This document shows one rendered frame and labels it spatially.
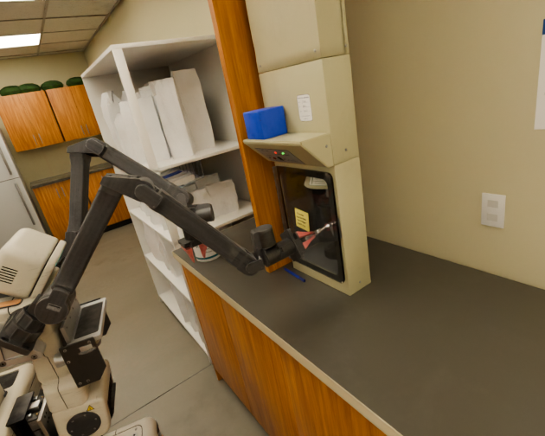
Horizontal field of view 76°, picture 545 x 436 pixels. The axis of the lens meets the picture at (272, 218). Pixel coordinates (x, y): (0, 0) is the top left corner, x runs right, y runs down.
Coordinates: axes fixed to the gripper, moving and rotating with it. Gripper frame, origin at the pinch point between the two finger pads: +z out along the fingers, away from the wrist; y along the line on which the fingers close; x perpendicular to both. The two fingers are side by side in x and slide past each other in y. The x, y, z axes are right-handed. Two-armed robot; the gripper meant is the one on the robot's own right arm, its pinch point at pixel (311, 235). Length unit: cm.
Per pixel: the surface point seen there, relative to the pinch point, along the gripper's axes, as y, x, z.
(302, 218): 7.2, 6.2, 3.8
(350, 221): -1.8, -9.8, 9.9
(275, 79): 50, -16, 6
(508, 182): -13, -36, 50
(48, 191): 234, 431, -84
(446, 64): 28, -39, 50
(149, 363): -24, 180, -58
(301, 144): 22.9, -25.8, -5.1
